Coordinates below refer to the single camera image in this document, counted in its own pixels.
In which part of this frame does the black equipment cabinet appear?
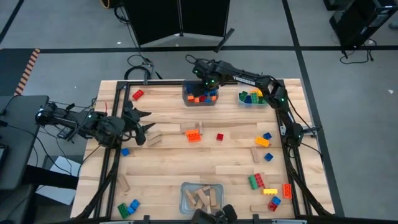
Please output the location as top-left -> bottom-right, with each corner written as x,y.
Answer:
323,0 -> 398,52

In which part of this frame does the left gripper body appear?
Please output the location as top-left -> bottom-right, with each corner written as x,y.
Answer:
122,101 -> 144,138

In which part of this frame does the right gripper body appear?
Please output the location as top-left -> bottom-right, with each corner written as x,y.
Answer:
192,59 -> 226,90

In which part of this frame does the white sheet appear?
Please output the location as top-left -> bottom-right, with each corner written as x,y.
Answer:
35,155 -> 83,206

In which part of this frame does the black power brick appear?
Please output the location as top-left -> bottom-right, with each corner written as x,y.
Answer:
57,127 -> 74,140

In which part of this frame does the clear plastic bin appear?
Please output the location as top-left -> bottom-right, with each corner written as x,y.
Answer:
238,80 -> 279,108

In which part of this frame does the dark grey plastic bin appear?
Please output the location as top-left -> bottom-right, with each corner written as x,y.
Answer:
182,79 -> 220,108

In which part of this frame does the black mat striped edge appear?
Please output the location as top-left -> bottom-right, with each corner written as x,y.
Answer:
0,49 -> 40,96

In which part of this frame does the black desk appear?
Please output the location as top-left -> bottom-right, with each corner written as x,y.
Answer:
0,95 -> 78,190

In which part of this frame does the black floor cable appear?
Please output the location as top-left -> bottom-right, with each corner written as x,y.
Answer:
339,39 -> 377,65
113,6 -> 130,24

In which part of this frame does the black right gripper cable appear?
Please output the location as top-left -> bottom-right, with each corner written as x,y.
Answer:
185,54 -> 201,66

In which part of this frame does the black coiled cable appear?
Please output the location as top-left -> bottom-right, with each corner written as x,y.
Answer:
124,54 -> 162,81

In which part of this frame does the black partition screen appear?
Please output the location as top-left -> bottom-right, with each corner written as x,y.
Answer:
123,0 -> 236,53

